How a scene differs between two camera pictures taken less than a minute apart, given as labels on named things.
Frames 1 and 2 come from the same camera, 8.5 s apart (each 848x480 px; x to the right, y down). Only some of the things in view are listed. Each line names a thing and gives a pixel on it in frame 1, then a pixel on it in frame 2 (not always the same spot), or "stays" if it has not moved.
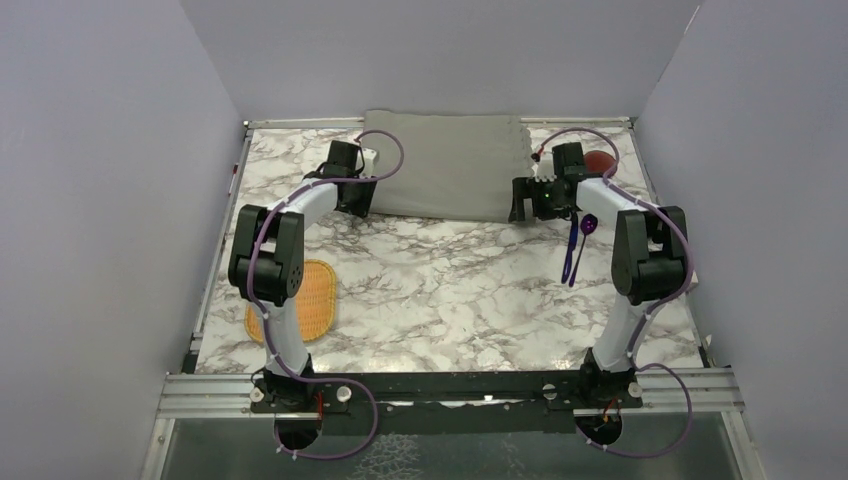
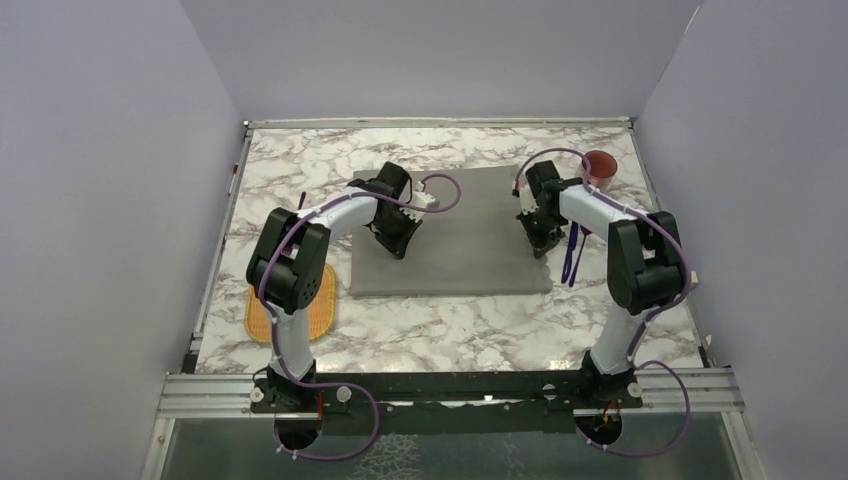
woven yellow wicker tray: [316, 302] stays
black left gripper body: [361, 193] → [396, 216]
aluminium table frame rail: [200, 396] stays
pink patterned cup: [598, 162] stays
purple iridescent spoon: [588, 225] stays
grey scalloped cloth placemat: [457, 166] → [470, 240]
